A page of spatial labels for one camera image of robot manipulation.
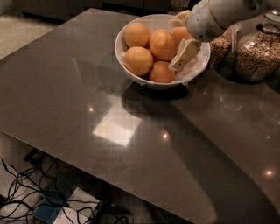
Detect white paper on floor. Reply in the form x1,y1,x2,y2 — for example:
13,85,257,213
52,187,102,224

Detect white ceramic bowl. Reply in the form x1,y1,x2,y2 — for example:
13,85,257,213
115,14,210,89

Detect glass jar of cereal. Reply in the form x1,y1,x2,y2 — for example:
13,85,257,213
234,10,280,82

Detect glass jar of nuts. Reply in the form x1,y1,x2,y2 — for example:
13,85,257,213
209,28,232,69

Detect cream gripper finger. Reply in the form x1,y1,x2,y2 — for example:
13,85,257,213
168,38,202,71
169,10,190,27

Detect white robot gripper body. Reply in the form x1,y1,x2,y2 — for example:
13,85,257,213
186,0,222,42

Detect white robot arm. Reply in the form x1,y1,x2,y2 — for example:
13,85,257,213
169,0,280,71

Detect blue box on floor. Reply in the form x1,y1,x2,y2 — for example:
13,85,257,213
33,178,76,224

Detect white paper bowl liner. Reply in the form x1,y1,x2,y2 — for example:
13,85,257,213
175,42,210,85

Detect black tangled floor cables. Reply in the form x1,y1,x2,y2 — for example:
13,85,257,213
0,147,135,224

